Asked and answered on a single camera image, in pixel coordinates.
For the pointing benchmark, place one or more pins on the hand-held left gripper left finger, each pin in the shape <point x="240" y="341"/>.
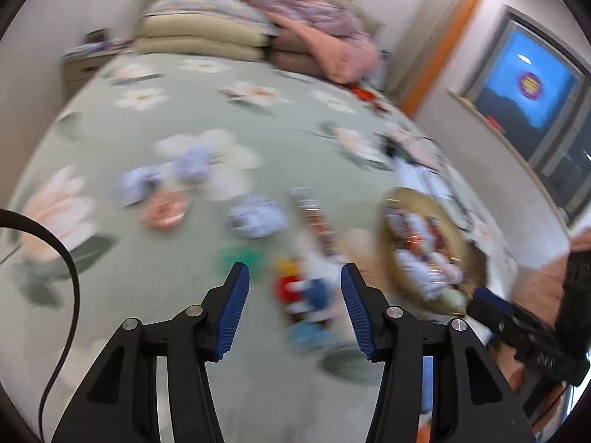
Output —
<point x="233" y="309"/>

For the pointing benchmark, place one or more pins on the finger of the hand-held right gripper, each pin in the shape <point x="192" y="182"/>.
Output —
<point x="489" y="307"/>

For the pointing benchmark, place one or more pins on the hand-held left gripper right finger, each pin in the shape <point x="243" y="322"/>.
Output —
<point x="358" y="318"/>

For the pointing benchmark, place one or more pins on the colourful snack packet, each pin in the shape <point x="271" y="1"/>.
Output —
<point x="302" y="290"/>

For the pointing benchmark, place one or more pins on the white printed paper ball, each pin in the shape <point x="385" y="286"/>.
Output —
<point x="414" y="271"/>

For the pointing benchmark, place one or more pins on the golden bowl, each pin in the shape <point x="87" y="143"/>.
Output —
<point x="461" y="235"/>

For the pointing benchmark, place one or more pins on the long snack packet strip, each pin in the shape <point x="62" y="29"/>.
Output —
<point x="314" y="221"/>

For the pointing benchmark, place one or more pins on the small green object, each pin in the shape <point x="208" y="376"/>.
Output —
<point x="238" y="259"/>

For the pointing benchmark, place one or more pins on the small light blue object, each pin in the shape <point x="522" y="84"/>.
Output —
<point x="308" y="337"/>

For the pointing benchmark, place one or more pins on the green floral blanket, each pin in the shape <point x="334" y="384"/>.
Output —
<point x="152" y="281"/>

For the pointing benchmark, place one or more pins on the red snack packet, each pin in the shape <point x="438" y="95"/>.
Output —
<point x="415" y="228"/>

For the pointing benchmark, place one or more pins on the crumpled pink paper ball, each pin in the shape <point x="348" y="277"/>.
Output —
<point x="165" y="210"/>

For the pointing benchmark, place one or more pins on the white flat object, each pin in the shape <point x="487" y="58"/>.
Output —
<point x="422" y="177"/>

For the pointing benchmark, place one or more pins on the window sill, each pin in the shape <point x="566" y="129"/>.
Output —
<point x="508" y="161"/>

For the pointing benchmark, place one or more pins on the small red object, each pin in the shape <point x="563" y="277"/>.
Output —
<point x="495" y="123"/>

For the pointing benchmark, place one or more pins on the small red packet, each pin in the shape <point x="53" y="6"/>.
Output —
<point x="367" y="96"/>

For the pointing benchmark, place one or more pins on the window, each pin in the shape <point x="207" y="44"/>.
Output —
<point x="531" y="83"/>

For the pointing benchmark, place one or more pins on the brown folded quilt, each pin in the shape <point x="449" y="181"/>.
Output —
<point x="291" y="53"/>

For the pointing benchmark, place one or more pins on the beige pillow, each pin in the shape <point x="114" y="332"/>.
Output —
<point x="194" y="49"/>
<point x="194" y="30"/>

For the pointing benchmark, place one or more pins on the orange curtain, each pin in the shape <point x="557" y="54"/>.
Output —
<point x="452" y="37"/>

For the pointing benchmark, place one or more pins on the grey nightstand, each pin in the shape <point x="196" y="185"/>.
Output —
<point x="87" y="71"/>

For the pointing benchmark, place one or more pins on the beige curtain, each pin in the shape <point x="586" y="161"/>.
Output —
<point x="429" y="23"/>

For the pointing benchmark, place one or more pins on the purple and pink quilt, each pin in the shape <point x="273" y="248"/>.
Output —
<point x="323" y="27"/>

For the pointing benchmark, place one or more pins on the magazine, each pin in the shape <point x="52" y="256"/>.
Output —
<point x="99" y="46"/>

